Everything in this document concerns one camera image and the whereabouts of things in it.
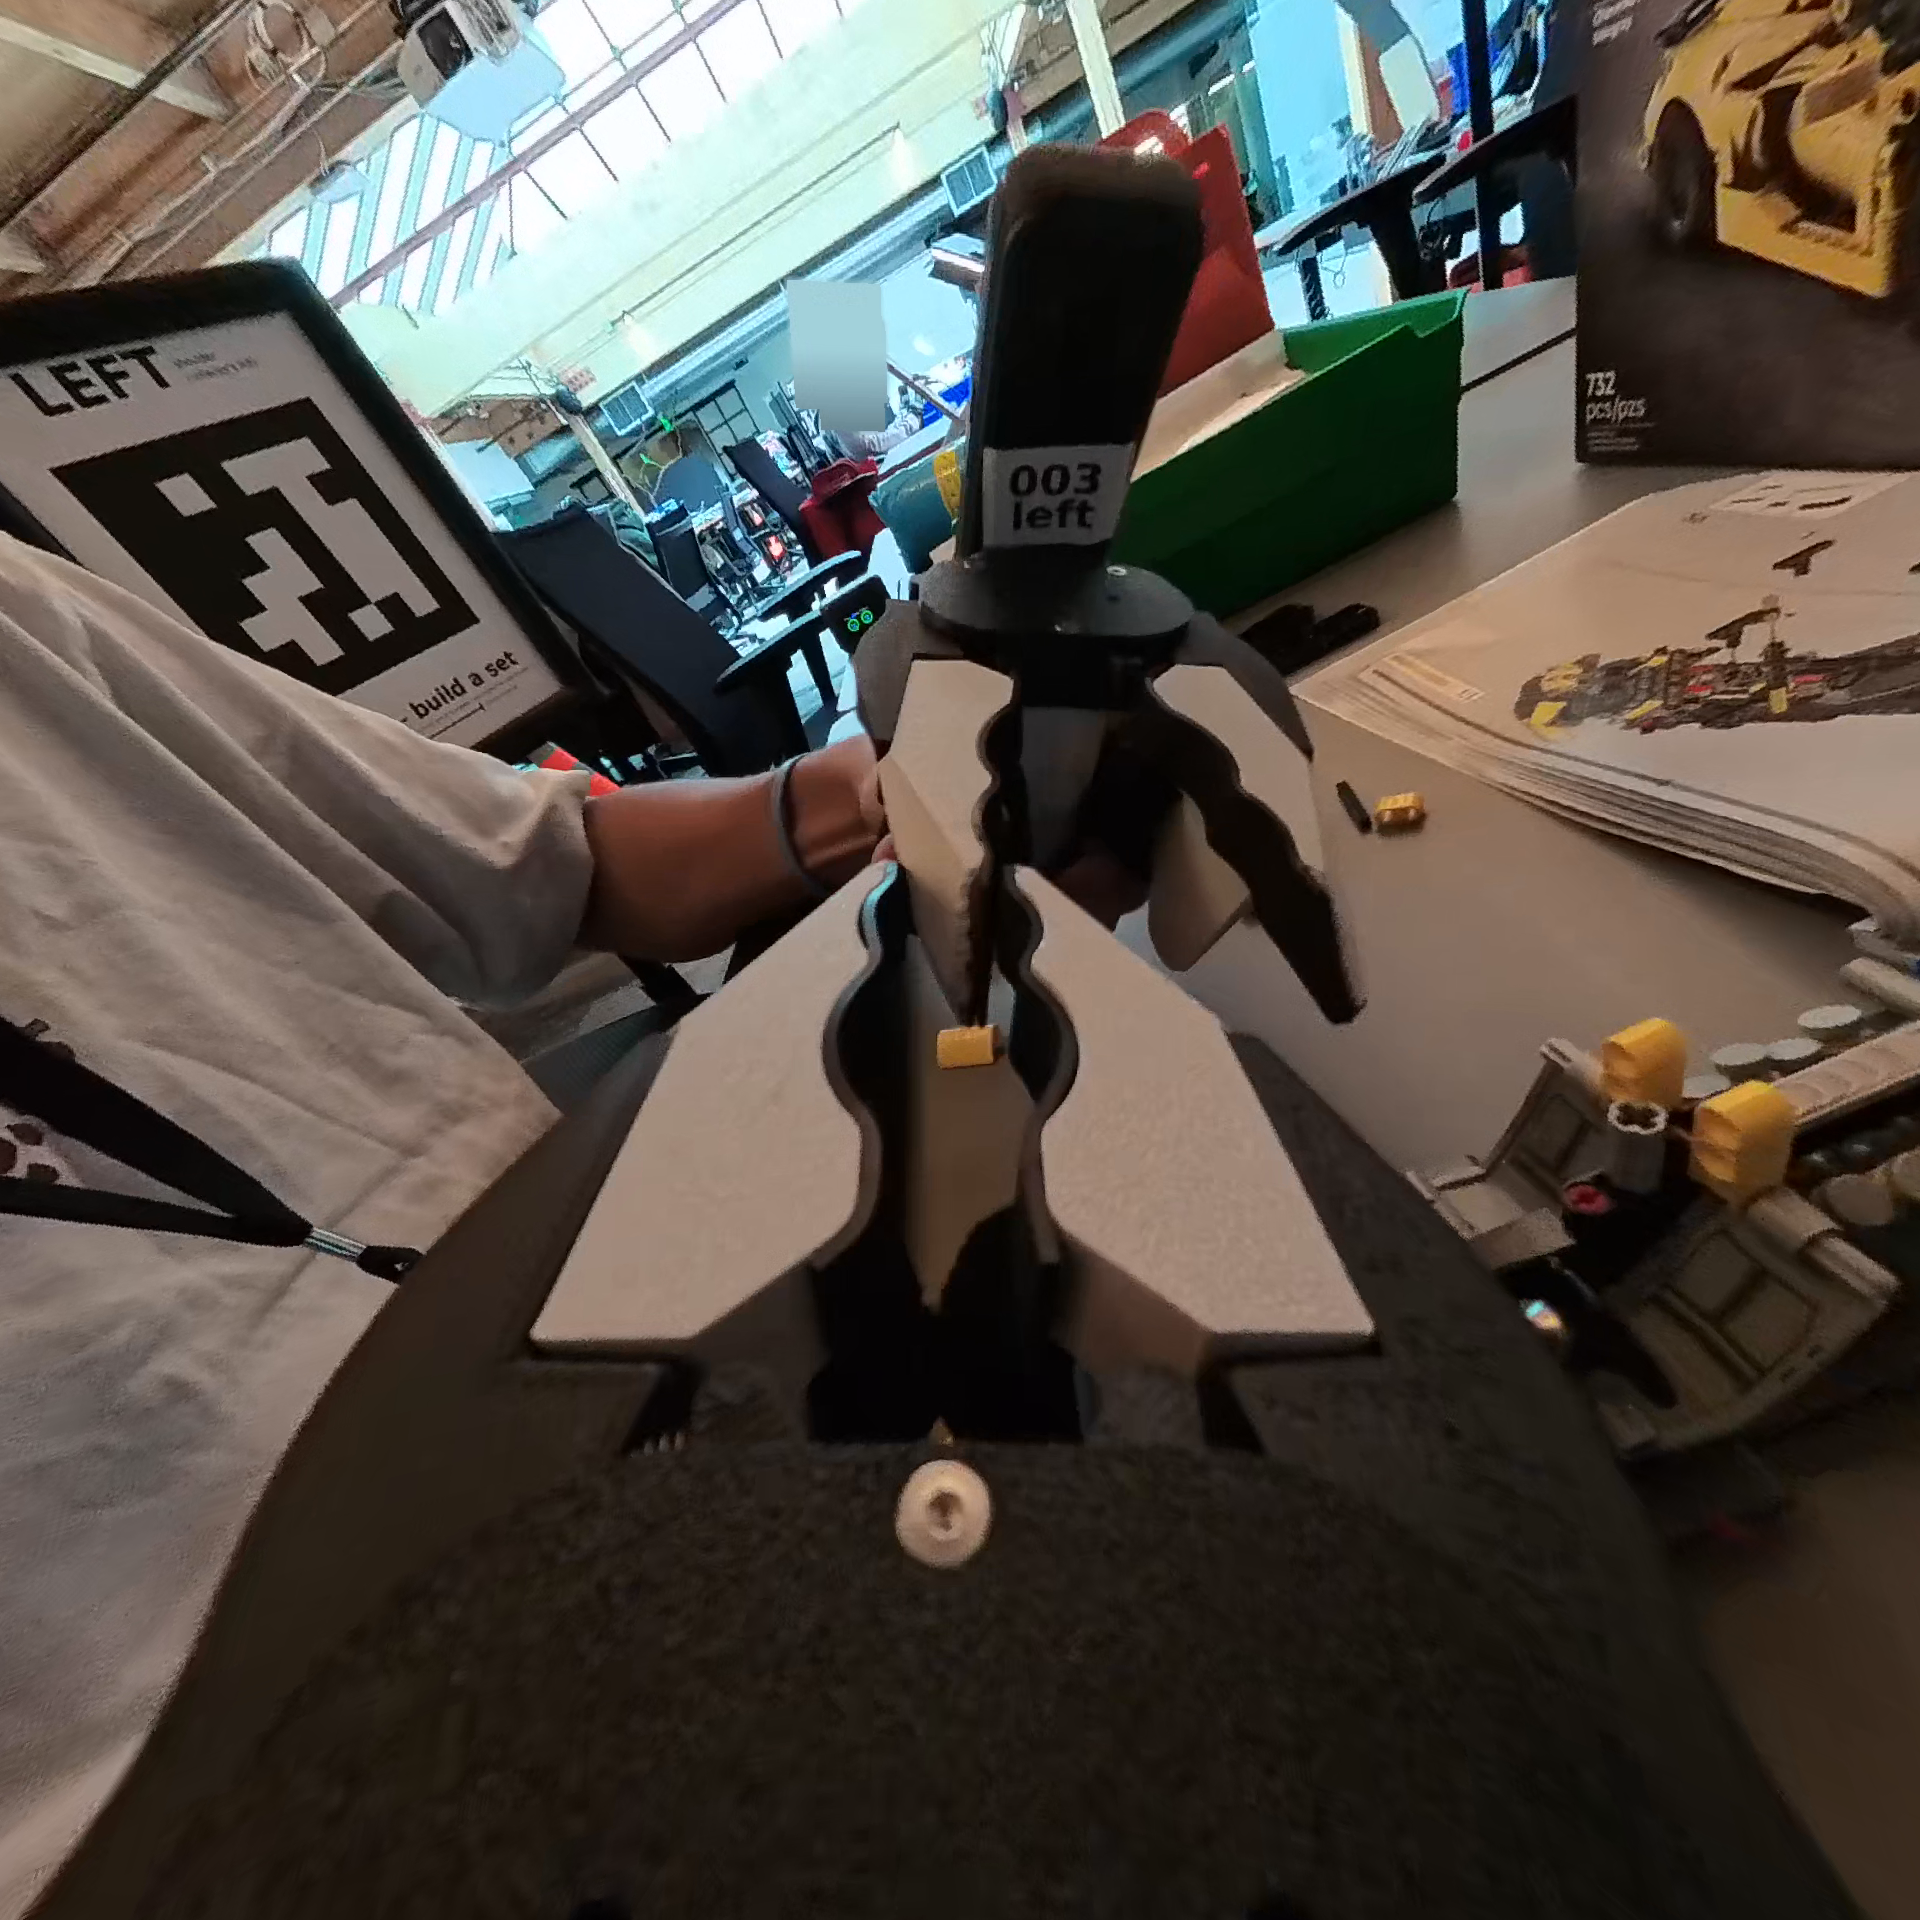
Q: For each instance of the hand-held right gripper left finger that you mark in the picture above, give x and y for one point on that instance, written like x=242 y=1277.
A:
x=720 y=1185

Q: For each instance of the red bag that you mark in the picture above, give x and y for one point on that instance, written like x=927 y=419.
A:
x=1224 y=270

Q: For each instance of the person's left hand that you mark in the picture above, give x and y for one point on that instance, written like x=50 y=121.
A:
x=858 y=809

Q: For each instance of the person's left forearm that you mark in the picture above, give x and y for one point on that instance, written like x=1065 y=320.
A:
x=674 y=869

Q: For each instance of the Lego Technic set box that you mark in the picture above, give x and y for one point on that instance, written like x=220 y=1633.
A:
x=1724 y=346

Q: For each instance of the black office chair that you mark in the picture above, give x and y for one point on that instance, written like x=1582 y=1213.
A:
x=660 y=661

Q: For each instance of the partly built lego car chassis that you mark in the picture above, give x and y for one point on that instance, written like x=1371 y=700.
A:
x=1724 y=1276

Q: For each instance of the open instruction booklet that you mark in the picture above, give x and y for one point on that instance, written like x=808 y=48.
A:
x=1651 y=750

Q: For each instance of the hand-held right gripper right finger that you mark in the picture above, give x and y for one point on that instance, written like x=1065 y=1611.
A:
x=1185 y=1200

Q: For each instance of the grey wristband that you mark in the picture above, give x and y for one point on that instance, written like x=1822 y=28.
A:
x=795 y=826

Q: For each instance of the small display green lights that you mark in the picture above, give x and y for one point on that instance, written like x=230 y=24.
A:
x=862 y=621

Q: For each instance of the yellow lego bushing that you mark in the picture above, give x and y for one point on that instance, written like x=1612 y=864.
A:
x=967 y=1046

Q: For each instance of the green box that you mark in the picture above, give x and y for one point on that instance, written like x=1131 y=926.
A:
x=1320 y=450

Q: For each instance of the long black lego beam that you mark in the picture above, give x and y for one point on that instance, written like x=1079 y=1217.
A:
x=1312 y=637

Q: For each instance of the pile of yellow lego pieces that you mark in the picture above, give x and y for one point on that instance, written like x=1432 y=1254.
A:
x=1396 y=811

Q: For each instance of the short black lego axle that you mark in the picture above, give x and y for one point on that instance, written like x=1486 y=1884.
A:
x=1354 y=808

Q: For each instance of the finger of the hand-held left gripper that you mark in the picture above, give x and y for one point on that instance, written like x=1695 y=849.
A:
x=931 y=780
x=1201 y=809

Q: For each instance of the ceiling mounted camera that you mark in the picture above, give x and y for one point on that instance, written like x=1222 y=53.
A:
x=464 y=53

